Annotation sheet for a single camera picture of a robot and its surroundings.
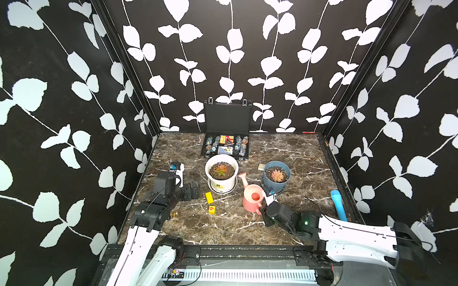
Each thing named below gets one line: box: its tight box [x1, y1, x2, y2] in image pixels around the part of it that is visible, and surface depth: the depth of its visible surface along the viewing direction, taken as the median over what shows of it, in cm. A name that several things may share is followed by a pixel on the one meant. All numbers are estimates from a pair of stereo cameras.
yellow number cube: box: [208, 205, 217, 215], surface depth 87 cm
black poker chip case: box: [200, 97, 252, 161], surface depth 113 cm
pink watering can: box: [238, 172, 265, 216], surface depth 83 cm
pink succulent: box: [270, 169, 284, 182], surface depth 90 cm
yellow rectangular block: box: [205, 191, 215, 205], surface depth 92 cm
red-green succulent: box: [215, 164, 229, 176], surface depth 92 cm
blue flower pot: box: [262, 160, 292, 194], surface depth 94 cm
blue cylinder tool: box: [330, 189, 348, 222], surface depth 88 cm
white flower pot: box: [205, 153, 240, 192], surface depth 92 cm
